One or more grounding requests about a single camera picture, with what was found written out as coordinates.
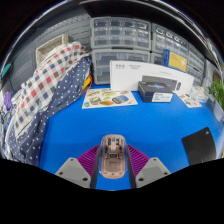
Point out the potted green plant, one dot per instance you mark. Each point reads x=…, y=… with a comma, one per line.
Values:
x=217, y=91

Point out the small dark cardboard box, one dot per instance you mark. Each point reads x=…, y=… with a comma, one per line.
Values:
x=150, y=91

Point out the white wicker basket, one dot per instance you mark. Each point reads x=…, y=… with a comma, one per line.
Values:
x=50, y=46

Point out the white keyboard packaging box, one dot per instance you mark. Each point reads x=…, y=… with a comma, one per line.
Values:
x=130, y=75

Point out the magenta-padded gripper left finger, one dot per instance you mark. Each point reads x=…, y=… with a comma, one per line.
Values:
x=73, y=170

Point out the yellow card package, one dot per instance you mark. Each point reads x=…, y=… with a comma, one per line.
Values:
x=176, y=61

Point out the clear plastic wrapped pack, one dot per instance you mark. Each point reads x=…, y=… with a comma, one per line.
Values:
x=201, y=94

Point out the navy polka dot cloth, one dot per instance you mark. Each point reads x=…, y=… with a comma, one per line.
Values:
x=63, y=100

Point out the red blue checkered cloth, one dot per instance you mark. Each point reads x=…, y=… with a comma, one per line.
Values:
x=43, y=83

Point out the colourful sticker sheet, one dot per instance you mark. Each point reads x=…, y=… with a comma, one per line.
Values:
x=108, y=98
x=190, y=101

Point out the black mouse pad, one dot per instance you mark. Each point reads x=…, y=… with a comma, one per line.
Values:
x=199, y=146

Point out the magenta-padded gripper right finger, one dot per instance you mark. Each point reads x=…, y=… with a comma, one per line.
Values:
x=151, y=170

